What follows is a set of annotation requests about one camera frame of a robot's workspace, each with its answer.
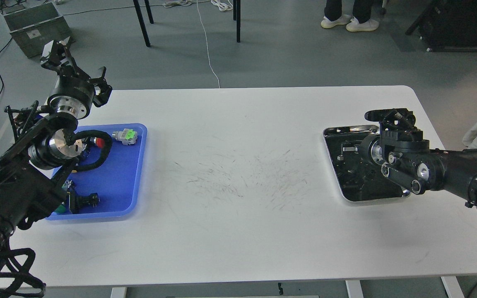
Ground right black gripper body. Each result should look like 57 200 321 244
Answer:
357 133 384 166

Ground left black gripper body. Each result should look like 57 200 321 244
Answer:
47 76 95 119

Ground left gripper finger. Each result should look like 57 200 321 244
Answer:
90 67 113 107
40 40 82 79

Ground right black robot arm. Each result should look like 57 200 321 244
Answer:
332 132 477 207

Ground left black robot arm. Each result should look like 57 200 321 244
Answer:
0 40 113 298

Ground grey green connector part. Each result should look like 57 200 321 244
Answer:
111 128 138 146

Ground silver metal tray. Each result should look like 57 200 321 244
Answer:
323 125 410 203

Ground blue plastic tray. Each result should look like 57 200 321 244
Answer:
47 123 147 221

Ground person's white shoes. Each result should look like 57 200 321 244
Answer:
320 0 379 32

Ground black equipment cart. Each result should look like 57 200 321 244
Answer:
405 0 477 52

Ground black table leg pair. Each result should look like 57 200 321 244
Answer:
232 0 241 43

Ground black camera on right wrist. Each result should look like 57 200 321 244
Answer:
364 108 423 142

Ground red push button switch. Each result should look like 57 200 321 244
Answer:
87 137 106 149

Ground black switch block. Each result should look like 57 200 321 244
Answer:
68 193 100 214

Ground green push button switch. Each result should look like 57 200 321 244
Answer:
53 204 67 214

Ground white floor cable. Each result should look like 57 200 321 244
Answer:
163 0 234 89

